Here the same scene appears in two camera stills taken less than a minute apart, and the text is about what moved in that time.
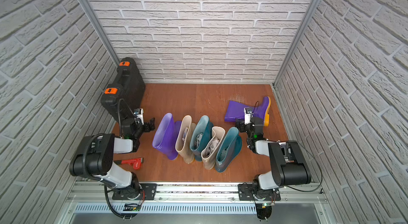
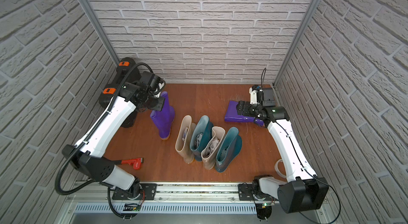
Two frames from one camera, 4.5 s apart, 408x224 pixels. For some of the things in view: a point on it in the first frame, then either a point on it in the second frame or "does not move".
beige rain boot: x=185 y=140 does not move
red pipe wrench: x=136 y=162 does not move
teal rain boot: x=229 y=147 does not move
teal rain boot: x=201 y=135 does not move
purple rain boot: x=167 y=136 → x=164 y=119
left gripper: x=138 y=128 → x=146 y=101
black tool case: x=120 y=100 does not move
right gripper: x=242 y=126 → x=247 y=105
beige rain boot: x=210 y=152 does not move
